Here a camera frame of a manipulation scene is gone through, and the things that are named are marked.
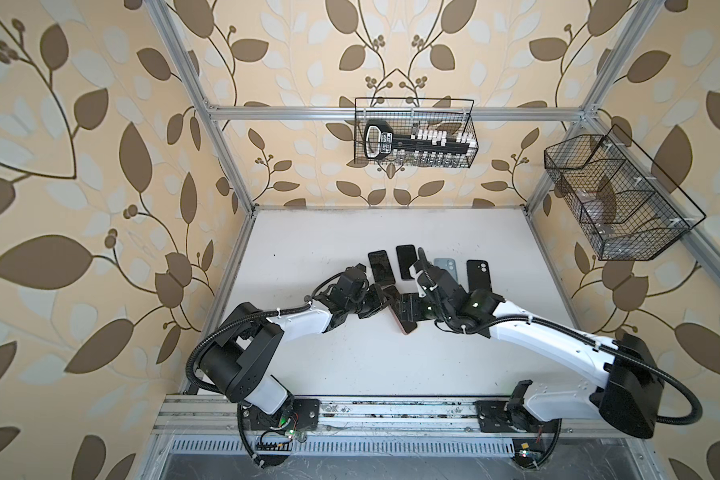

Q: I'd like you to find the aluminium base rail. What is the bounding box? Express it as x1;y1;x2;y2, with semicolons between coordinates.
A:
149;395;649;439

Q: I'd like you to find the back wire basket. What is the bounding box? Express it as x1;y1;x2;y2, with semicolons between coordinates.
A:
353;96;479;169

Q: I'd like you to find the light blue phone case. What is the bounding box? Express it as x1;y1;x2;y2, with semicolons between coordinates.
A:
434;258;458;280

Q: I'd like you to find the black tool in basket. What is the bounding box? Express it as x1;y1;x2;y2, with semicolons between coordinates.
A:
360;120;478;163

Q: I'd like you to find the right wire basket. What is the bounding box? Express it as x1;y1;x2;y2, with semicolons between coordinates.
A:
544;124;707;261

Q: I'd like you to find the purple phone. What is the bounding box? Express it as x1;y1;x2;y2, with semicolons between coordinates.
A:
396;244;420;281

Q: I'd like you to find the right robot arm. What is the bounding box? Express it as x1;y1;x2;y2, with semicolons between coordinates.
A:
408;261;665;439

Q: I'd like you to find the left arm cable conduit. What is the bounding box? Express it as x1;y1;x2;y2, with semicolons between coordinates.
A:
184;269;352;394

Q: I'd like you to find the black phone case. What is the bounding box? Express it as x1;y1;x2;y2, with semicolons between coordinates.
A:
466;259;492;291

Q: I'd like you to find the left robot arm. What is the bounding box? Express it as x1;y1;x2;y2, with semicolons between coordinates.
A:
185;264;389;417

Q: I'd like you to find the wire basket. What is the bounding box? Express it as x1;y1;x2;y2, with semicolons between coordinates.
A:
544;124;707;261
353;96;479;169

